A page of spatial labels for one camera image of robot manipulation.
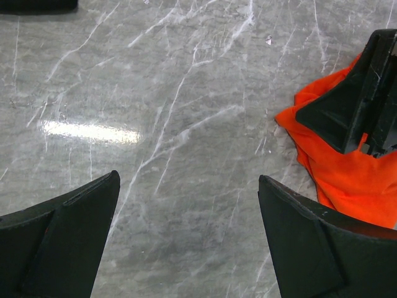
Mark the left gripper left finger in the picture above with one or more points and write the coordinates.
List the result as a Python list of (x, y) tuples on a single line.
[(54, 248)]

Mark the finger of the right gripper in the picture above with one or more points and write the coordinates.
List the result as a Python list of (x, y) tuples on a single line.
[(360, 111)]

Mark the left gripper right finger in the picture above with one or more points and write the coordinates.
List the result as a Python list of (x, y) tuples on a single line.
[(319, 252)]

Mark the orange t-shirt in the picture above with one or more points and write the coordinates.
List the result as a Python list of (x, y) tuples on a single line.
[(354, 184)]

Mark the folded black t-shirt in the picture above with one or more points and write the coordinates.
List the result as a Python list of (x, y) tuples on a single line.
[(38, 7)]

